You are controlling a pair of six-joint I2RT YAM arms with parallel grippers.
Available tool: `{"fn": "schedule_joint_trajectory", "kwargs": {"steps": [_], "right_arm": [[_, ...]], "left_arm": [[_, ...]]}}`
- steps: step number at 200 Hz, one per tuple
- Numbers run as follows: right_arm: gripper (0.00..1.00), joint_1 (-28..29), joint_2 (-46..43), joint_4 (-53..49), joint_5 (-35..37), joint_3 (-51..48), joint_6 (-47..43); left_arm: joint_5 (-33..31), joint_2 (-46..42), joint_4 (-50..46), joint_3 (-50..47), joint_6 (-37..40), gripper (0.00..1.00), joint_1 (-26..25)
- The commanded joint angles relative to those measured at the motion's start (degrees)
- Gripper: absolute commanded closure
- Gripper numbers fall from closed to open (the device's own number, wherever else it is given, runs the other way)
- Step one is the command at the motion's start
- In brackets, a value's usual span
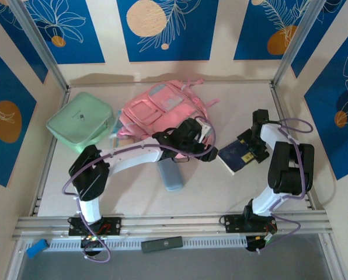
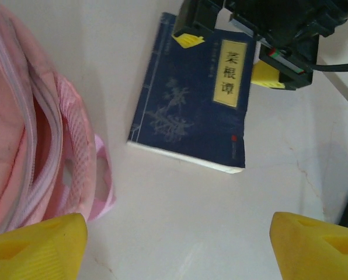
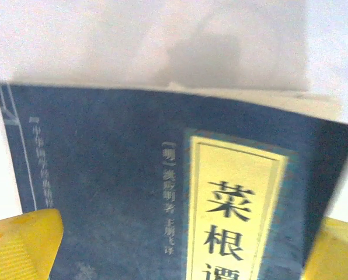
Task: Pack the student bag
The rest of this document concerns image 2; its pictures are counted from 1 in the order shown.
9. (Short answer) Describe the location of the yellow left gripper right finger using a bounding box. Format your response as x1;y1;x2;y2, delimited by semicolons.
272;211;348;280

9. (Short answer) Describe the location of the black camera cable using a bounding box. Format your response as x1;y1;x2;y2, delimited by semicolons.
311;61;348;73

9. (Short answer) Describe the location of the pink backpack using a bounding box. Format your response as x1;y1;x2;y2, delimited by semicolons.
0;0;118;237

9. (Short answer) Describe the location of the dark blue book plant drawing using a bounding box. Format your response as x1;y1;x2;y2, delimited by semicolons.
127;12;261;176

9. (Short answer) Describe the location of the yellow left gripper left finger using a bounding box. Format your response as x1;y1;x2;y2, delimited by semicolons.
0;212;89;280

